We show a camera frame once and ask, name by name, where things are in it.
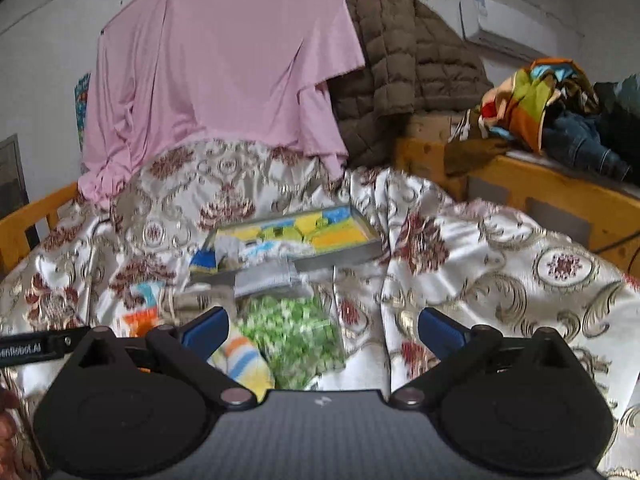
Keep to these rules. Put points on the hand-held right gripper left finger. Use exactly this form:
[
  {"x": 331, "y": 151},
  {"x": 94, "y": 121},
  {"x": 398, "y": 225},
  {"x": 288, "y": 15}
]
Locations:
[{"x": 207, "y": 332}]

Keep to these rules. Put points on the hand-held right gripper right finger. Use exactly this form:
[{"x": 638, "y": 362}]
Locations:
[{"x": 440, "y": 332}]

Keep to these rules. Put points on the yellow orange striped sock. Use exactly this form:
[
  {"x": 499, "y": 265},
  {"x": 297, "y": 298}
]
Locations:
[{"x": 245, "y": 365}]

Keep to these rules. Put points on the grey face mask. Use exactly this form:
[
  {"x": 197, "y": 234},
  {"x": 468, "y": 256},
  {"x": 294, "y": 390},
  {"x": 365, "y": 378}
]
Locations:
[{"x": 265, "y": 280}]

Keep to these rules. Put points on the metal tray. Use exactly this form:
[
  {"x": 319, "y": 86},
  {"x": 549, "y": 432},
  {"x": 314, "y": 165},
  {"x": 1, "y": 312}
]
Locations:
[{"x": 340, "y": 258}]

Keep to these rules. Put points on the floral satin blanket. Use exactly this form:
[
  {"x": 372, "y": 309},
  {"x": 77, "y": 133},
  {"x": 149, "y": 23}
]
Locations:
[{"x": 475, "y": 260}]

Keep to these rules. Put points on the green patterned bag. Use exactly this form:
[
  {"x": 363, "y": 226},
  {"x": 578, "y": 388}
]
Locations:
[{"x": 290, "y": 335}]

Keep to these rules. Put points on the white blue patterned cloth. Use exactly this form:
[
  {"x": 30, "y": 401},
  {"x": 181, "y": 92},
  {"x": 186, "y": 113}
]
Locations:
[{"x": 260, "y": 251}]

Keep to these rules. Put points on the cartoon printed cloth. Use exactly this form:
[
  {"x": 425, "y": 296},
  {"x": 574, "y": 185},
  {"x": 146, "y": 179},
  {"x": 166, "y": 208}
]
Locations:
[{"x": 330, "y": 237}]

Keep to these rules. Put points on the cardboard box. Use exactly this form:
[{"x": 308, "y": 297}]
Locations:
[{"x": 430, "y": 127}]

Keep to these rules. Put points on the blue jeans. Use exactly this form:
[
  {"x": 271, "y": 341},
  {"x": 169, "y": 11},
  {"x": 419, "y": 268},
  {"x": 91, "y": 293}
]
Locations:
[{"x": 580, "y": 145}]

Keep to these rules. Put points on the multicoloured patchwork cloth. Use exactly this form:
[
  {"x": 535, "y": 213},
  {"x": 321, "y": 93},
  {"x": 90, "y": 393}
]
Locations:
[{"x": 520, "y": 95}]

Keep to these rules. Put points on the pink bed sheet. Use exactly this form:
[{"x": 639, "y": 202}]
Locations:
[{"x": 225, "y": 60}]

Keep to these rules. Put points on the brown puffer jacket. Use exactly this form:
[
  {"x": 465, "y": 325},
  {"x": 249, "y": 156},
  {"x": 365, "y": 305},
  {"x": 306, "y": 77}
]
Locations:
[{"x": 400, "y": 60}]

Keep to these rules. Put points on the dark clothing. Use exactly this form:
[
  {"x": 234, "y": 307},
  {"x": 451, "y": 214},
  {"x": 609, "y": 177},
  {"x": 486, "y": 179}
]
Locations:
[{"x": 620, "y": 115}]

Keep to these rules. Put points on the white air conditioner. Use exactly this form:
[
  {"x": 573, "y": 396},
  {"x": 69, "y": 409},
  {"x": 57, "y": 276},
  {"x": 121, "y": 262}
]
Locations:
[{"x": 515, "y": 30}]

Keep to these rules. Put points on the grey wall panel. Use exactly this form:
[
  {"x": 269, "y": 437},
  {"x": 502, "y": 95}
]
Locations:
[{"x": 10, "y": 175}]

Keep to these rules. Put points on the wooden bed frame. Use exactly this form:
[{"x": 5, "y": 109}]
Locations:
[{"x": 550, "y": 195}]

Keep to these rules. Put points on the blue wall poster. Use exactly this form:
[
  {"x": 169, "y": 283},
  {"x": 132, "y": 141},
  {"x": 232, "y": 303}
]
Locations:
[{"x": 82, "y": 110}]

